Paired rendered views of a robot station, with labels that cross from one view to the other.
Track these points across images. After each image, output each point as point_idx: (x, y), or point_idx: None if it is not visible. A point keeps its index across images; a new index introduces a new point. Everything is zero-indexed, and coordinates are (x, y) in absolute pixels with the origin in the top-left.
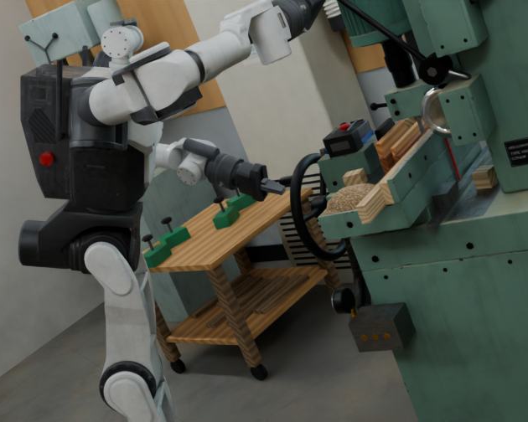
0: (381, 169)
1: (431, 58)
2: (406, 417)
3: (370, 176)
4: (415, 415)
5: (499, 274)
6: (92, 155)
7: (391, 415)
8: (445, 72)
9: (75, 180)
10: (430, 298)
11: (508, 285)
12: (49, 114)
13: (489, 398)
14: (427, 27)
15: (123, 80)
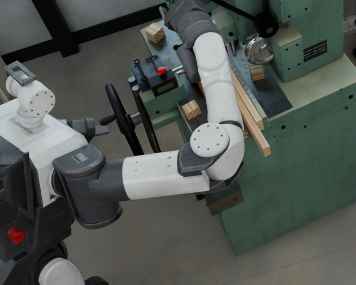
0: (192, 91)
1: (270, 21)
2: (140, 208)
3: (190, 100)
4: (146, 204)
5: (296, 134)
6: (54, 209)
7: (129, 211)
8: (278, 28)
9: (38, 236)
10: (249, 163)
11: (300, 138)
12: (9, 198)
13: (272, 196)
14: None
15: (201, 173)
